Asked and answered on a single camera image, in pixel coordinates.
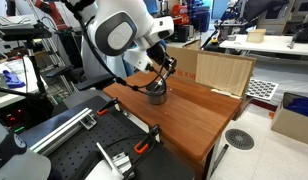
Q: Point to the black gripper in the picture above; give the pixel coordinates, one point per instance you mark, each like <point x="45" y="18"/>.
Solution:
<point x="156" y="53"/>

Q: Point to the red robot arm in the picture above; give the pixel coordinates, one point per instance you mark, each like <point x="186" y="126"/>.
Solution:
<point x="51" y="12"/>

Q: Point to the white franka robot arm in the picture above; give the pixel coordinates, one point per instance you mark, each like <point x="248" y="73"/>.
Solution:
<point x="120" y="26"/>

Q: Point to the brown cardboard box panel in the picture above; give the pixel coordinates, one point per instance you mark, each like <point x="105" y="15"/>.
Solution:
<point x="210" y="68"/>

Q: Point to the orange and black clamp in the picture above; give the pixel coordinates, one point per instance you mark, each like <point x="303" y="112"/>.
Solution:
<point x="108" y="106"/>
<point x="146" y="141"/>

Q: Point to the black office chair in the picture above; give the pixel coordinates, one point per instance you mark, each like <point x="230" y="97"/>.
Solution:
<point x="84" y="81"/>

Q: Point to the small wooden box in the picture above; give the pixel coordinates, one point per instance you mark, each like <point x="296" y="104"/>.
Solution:
<point x="256" y="35"/>

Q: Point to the black perforated breadboard plate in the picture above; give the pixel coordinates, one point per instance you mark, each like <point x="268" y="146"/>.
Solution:
<point x="104" y="140"/>

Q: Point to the checkerboard calibration board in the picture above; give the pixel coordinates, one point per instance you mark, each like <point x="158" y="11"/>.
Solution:
<point x="261" y="89"/>

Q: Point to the round floor drain grate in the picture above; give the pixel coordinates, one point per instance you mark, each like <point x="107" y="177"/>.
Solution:
<point x="239" y="139"/>

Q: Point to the white work table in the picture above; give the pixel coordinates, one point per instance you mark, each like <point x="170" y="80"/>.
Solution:
<point x="267" y="45"/>

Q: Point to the black tripod stand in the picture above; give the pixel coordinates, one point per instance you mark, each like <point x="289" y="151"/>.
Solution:
<point x="35" y="83"/>

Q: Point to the open cardboard box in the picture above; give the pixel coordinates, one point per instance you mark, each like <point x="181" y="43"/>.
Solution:
<point x="293" y="118"/>

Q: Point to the blue glove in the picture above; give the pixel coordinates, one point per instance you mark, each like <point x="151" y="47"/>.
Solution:
<point x="12" y="80"/>

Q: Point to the computer case with leds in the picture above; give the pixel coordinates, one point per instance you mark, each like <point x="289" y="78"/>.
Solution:
<point x="12" y="120"/>

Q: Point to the grey and navy cap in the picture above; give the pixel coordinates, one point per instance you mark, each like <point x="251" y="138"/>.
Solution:
<point x="10" y="155"/>

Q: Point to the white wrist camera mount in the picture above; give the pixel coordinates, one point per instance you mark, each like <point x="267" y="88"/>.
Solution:
<point x="138" y="60"/>

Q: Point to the small aluminium bracket rail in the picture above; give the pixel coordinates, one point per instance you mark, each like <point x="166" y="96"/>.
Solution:
<point x="115" y="161"/>

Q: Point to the long aluminium extrusion rail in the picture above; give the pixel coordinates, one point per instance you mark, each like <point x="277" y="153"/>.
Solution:
<point x="62" y="130"/>

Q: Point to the black camera on tripod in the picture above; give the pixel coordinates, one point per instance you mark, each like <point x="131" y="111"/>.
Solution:
<point x="22" y="33"/>

